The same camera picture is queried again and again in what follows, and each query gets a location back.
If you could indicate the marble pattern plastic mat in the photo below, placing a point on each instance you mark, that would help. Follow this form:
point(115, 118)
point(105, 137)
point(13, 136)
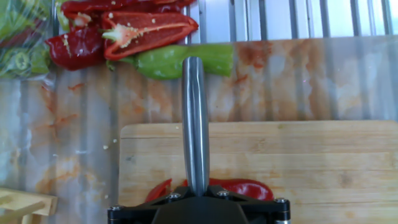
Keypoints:
point(264, 81)

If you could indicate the large green pepper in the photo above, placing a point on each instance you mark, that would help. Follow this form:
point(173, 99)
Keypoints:
point(161, 62)

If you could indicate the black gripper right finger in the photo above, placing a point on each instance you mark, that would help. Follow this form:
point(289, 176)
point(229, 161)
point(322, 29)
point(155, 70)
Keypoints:
point(267, 213)

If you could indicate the cut red chili slice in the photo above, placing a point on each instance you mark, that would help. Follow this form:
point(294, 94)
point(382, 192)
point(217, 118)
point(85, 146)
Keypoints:
point(158, 189)

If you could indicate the steel cleaver knife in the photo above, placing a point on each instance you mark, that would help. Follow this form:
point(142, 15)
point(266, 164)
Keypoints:
point(195, 130)

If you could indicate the bag of chopped peppers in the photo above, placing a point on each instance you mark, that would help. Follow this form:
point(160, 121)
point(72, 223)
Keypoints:
point(18, 59)

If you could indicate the halved red pepper with seeds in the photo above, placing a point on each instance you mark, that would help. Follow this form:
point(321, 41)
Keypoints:
point(155, 34)

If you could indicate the wooden peg rack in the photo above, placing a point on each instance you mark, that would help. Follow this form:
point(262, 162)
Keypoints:
point(18, 202)

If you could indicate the red pepper piece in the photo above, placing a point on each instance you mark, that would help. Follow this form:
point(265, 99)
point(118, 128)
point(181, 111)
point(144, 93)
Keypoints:
point(248, 188)

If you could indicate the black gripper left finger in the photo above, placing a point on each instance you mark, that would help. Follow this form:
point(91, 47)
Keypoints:
point(133, 213)

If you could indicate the red pepper with green stem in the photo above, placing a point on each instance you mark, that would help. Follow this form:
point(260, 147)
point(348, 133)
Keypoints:
point(77, 51)

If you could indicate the bamboo cutting board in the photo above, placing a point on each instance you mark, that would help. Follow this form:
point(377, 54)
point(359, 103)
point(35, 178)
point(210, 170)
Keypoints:
point(295, 155)

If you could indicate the dark red pepper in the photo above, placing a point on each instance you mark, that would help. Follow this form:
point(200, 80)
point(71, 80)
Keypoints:
point(93, 5)

